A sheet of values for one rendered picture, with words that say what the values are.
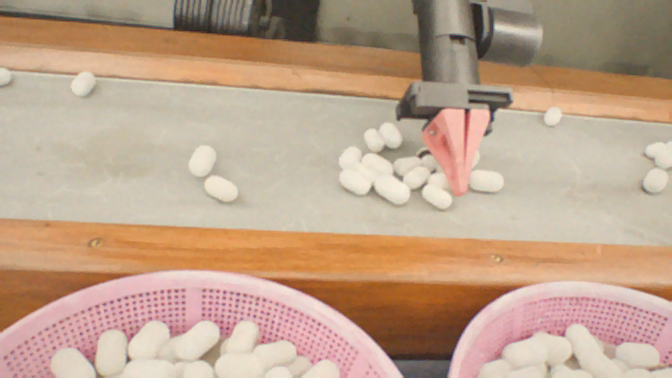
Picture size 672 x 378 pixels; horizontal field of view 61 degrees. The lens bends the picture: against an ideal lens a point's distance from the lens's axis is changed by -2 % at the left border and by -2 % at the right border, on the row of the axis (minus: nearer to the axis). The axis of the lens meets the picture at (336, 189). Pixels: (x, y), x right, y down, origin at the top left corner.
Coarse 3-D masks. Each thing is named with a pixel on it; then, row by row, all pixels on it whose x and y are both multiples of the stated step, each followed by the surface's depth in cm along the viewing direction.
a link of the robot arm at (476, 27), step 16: (432, 0) 58; (448, 0) 58; (464, 0) 58; (432, 16) 58; (448, 16) 57; (464, 16) 58; (480, 16) 60; (432, 32) 58; (448, 32) 57; (464, 32) 57; (480, 32) 60; (480, 48) 60
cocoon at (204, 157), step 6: (198, 150) 54; (204, 150) 54; (210, 150) 55; (192, 156) 54; (198, 156) 53; (204, 156) 53; (210, 156) 54; (216, 156) 55; (192, 162) 53; (198, 162) 53; (204, 162) 53; (210, 162) 54; (192, 168) 53; (198, 168) 53; (204, 168) 53; (210, 168) 54; (198, 174) 53; (204, 174) 54
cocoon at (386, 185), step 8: (384, 176) 55; (392, 176) 55; (376, 184) 55; (384, 184) 54; (392, 184) 54; (400, 184) 54; (384, 192) 55; (392, 192) 54; (400, 192) 54; (408, 192) 54; (392, 200) 54; (400, 200) 54
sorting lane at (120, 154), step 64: (0, 128) 57; (64, 128) 58; (128, 128) 60; (192, 128) 62; (256, 128) 63; (320, 128) 65; (512, 128) 72; (576, 128) 75; (640, 128) 78; (0, 192) 48; (64, 192) 50; (128, 192) 51; (192, 192) 52; (256, 192) 54; (320, 192) 55; (448, 192) 58; (512, 192) 60; (576, 192) 62; (640, 192) 63
